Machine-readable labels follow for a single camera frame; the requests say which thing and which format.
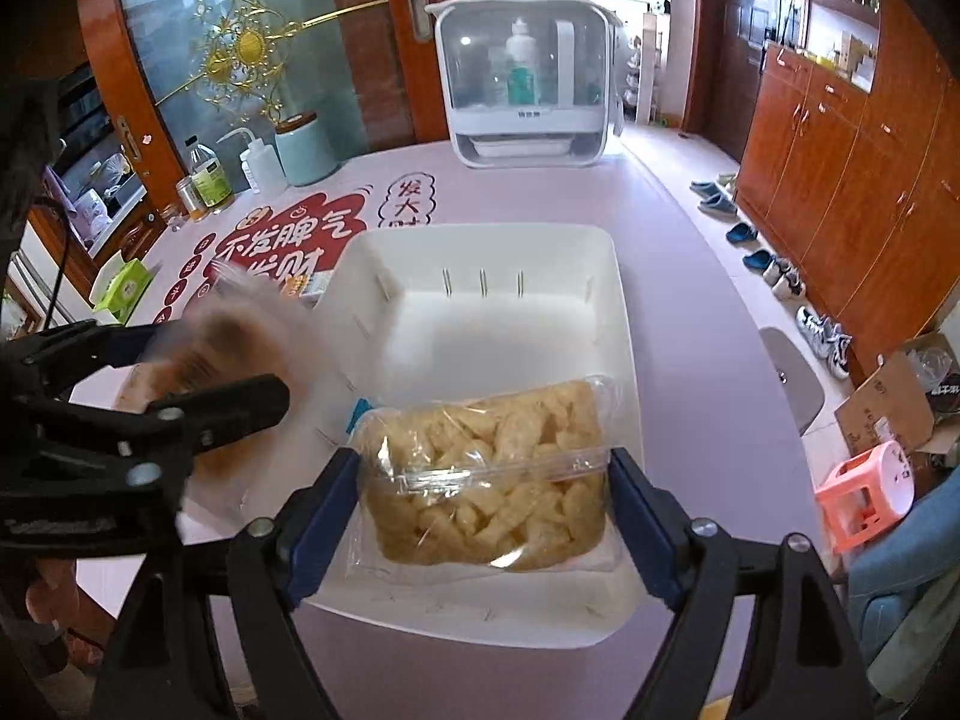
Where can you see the clear bag of yellow chips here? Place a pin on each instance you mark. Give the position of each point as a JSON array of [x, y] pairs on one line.
[[487, 480]]

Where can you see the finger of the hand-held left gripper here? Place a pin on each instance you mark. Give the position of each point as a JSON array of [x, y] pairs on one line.
[[75, 341], [225, 405]]

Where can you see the wooden cabinet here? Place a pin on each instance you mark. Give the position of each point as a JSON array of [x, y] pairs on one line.
[[862, 202]]

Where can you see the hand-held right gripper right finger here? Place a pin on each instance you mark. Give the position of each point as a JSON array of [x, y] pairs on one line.
[[637, 525]]

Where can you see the white plastic bin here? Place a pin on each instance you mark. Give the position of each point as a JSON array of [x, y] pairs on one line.
[[510, 330]]

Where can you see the pink plastic stool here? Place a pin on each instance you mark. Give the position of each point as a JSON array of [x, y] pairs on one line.
[[885, 480]]

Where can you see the person's left forearm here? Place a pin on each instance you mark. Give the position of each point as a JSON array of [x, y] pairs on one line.
[[52, 607]]

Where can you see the green tissue box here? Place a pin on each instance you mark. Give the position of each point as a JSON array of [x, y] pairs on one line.
[[127, 285]]

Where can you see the teal canister wooden lid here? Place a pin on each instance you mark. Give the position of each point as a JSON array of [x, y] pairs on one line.
[[307, 154]]

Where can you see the small orange box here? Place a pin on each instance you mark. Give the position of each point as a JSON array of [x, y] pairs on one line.
[[300, 285]]

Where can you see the blue cushioned chair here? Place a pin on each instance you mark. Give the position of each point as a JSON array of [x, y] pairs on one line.
[[900, 585]]

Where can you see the small glass jar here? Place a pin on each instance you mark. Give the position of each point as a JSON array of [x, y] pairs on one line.
[[189, 195]]

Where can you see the glass door gold ornament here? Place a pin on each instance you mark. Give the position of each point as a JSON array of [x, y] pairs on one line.
[[172, 37]]

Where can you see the white wash bottle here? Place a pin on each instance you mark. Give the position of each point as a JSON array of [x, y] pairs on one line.
[[262, 172]]

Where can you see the white bottle teal label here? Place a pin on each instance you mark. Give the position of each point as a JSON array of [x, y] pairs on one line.
[[520, 52]]

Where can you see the clear packet orange-brown snacks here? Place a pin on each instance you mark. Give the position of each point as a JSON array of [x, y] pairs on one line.
[[225, 337]]

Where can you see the clear bottle green label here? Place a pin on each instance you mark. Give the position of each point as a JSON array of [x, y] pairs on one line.
[[210, 180]]

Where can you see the grey chair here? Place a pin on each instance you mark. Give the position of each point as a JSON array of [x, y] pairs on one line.
[[795, 382]]

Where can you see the row of shoes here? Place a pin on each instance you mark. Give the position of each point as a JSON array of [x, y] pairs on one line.
[[716, 202]]

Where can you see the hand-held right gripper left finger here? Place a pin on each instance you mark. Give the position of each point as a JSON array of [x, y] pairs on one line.
[[330, 517]]

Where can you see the cardboard box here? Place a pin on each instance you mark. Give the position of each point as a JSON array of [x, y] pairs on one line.
[[885, 397]]

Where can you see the white countertop sterilizer cabinet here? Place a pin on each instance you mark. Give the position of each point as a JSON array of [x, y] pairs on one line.
[[517, 7]]

